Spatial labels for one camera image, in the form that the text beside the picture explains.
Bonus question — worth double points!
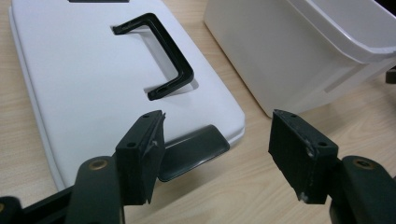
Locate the dark object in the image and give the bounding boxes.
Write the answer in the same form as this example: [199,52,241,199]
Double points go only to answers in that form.
[385,66,396,85]

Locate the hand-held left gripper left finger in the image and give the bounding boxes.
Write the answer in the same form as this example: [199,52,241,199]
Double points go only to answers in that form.
[115,109,166,206]

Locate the white plastic storage box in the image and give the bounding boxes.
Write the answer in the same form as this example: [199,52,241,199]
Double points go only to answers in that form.
[204,0,396,119]

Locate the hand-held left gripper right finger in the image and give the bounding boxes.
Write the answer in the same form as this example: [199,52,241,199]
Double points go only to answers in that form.
[268,108,340,205]

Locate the white lid with black handle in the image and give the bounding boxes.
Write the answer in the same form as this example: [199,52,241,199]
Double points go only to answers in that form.
[8,0,247,191]

